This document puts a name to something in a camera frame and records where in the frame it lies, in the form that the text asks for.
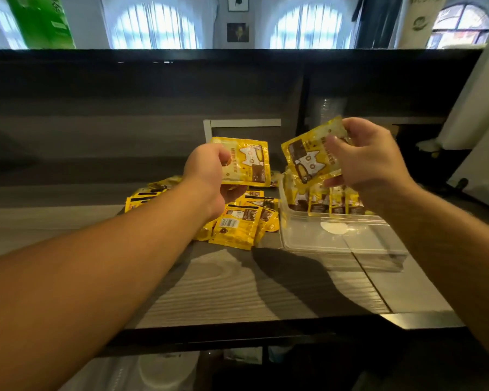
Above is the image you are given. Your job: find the arched paned window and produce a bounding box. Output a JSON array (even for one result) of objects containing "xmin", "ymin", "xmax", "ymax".
[{"xmin": 425, "ymin": 3, "xmax": 489, "ymax": 50}]

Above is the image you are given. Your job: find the person's left forearm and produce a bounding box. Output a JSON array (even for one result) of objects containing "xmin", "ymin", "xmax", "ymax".
[{"xmin": 0, "ymin": 176, "xmax": 217, "ymax": 391}]

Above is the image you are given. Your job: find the row of packets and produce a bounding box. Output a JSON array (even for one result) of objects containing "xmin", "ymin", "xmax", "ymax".
[{"xmin": 283, "ymin": 166, "xmax": 378, "ymax": 217}]

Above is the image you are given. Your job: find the white banner with green logo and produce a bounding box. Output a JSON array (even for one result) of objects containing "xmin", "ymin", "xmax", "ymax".
[{"xmin": 395, "ymin": 0, "xmax": 449, "ymax": 50}]

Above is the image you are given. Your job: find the dark curtain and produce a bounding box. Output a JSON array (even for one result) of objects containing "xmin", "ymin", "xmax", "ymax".
[{"xmin": 352, "ymin": 0, "xmax": 404, "ymax": 50}]

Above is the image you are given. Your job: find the pile of yellow sachets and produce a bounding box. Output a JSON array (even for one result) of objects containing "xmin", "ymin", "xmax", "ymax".
[{"xmin": 124, "ymin": 174, "xmax": 280, "ymax": 251}]

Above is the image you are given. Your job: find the wrapped stack of white lids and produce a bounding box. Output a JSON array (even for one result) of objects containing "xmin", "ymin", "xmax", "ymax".
[{"xmin": 137, "ymin": 352, "xmax": 200, "ymax": 391}]

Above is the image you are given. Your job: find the clear plastic sleeve of cups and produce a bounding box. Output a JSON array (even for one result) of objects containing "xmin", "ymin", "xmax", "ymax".
[{"xmin": 61, "ymin": 354, "xmax": 139, "ymax": 391}]

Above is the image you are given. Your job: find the yellow sachet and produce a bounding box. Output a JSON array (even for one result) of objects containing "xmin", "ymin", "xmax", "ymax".
[
  {"xmin": 210, "ymin": 136, "xmax": 271, "ymax": 188},
  {"xmin": 280, "ymin": 116, "xmax": 351, "ymax": 185}
]

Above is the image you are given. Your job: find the clear plastic container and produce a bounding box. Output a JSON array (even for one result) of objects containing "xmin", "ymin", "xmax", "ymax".
[{"xmin": 278, "ymin": 171, "xmax": 408, "ymax": 273}]

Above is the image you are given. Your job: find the white angled bracket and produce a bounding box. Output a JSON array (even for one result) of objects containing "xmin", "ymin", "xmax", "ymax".
[{"xmin": 203, "ymin": 118, "xmax": 282, "ymax": 144}]

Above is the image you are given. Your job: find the small blue container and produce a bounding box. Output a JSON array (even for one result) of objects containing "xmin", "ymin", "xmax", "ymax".
[{"xmin": 267, "ymin": 345, "xmax": 294, "ymax": 363}]

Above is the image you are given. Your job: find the person's right forearm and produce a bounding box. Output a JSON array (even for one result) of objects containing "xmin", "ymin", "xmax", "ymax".
[{"xmin": 377, "ymin": 181, "xmax": 489, "ymax": 365}]

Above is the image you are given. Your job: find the dark portrait picture frame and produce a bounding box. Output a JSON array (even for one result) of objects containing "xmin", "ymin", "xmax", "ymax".
[{"xmin": 227, "ymin": 22, "xmax": 250, "ymax": 43}]

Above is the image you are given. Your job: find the person's left hand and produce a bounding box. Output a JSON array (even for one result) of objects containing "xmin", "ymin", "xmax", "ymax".
[{"xmin": 182, "ymin": 143, "xmax": 249, "ymax": 223}]

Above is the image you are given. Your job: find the person's right hand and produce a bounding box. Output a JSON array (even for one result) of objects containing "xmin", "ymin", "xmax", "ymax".
[{"xmin": 323, "ymin": 117, "xmax": 418, "ymax": 212}]

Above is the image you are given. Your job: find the wrapped stack of clear cups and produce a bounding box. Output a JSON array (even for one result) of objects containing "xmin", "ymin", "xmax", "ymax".
[{"xmin": 309, "ymin": 95, "xmax": 348, "ymax": 131}]

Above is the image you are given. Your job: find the small white yellow object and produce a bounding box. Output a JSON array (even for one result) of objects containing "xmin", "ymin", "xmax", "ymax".
[{"xmin": 416, "ymin": 138, "xmax": 443, "ymax": 159}]

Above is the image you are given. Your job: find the white paper packet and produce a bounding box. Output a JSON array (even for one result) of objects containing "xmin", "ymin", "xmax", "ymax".
[{"xmin": 224, "ymin": 348, "xmax": 263, "ymax": 365}]

